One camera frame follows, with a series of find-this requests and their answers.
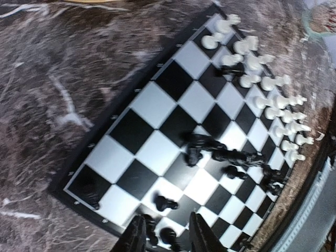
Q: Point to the black pawn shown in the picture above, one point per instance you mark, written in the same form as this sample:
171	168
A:
168	235
162	203

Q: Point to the black chess piece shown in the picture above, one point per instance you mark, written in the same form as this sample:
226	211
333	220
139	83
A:
90	194

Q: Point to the black and grey chessboard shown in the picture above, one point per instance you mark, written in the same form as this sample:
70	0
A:
137	149

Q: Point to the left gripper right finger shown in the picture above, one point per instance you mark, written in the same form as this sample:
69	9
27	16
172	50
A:
201	236

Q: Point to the white slotted cable duct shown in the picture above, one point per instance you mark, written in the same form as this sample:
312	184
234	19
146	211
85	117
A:
308	231

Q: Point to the fallen black piece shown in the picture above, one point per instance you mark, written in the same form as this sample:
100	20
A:
236	70

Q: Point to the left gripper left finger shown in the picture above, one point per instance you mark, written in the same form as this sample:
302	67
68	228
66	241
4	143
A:
133	238

